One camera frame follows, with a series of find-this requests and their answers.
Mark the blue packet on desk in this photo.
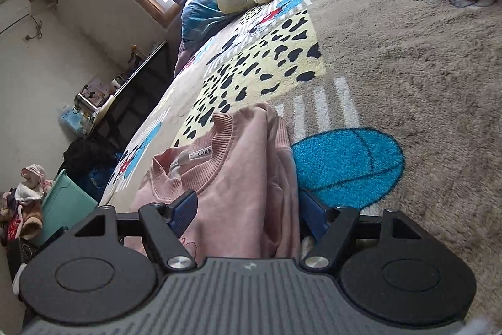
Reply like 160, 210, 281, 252
58, 105, 84, 137

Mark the stuffed doll pink hat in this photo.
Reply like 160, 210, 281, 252
1, 164, 54, 244

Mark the wall air conditioner unit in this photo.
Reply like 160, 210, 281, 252
0, 0, 31, 33

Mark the teal storage box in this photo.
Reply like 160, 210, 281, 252
31, 170, 98, 246

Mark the black bag by desk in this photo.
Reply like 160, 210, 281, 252
62, 138, 120, 188

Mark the dark side desk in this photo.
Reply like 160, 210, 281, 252
88, 42, 174, 152

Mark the metal cup on desk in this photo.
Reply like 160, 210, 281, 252
74, 93, 98, 115

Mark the pink sweatshirt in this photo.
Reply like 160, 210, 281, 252
130, 103, 300, 263

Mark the Mickey Mouse bed blanket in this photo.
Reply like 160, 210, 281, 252
102, 0, 501, 321

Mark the blue pillow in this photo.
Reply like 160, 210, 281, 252
181, 0, 237, 50

